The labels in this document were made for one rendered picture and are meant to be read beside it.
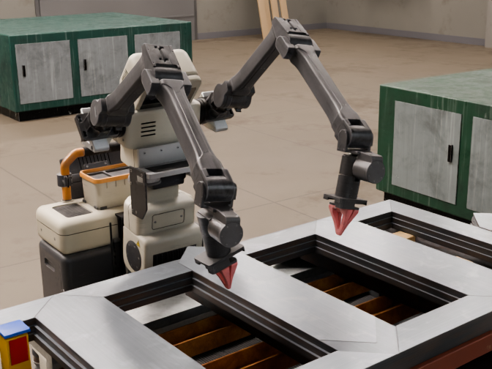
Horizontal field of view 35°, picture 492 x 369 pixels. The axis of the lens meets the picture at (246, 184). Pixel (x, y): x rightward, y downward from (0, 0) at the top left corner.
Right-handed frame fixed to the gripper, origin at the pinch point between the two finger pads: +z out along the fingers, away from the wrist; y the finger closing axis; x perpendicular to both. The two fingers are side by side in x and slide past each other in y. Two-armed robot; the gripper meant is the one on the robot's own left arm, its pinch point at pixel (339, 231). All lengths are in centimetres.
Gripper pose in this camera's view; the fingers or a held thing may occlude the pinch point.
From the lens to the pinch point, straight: 204.0
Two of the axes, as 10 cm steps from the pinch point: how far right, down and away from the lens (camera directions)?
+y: 7.7, 0.6, 6.4
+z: -1.7, 9.8, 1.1
